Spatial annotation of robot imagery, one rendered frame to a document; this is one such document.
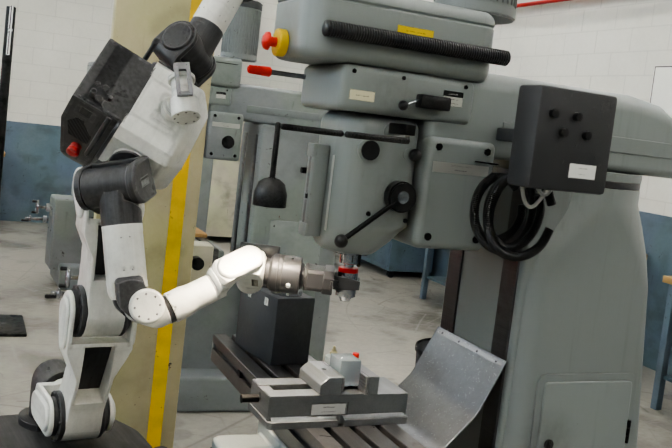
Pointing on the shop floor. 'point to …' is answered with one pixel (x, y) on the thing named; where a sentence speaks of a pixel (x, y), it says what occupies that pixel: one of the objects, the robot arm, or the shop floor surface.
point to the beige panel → (157, 218)
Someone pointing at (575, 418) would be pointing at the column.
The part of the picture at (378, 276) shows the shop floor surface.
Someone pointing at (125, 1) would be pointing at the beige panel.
